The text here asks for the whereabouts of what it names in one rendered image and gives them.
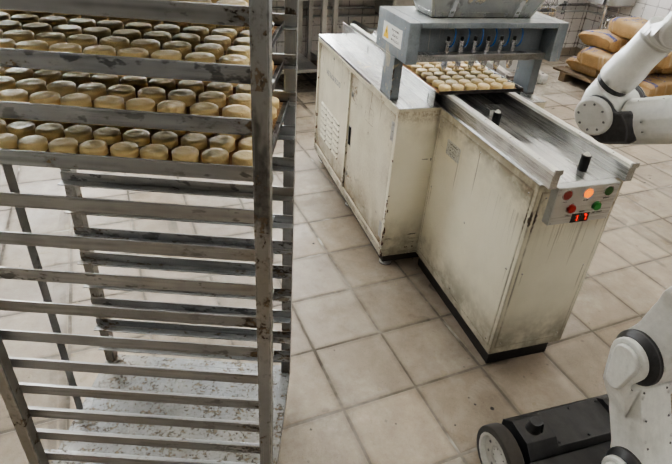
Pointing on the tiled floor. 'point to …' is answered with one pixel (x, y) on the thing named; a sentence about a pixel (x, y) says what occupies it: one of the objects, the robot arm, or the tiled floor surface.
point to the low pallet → (572, 75)
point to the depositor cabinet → (377, 145)
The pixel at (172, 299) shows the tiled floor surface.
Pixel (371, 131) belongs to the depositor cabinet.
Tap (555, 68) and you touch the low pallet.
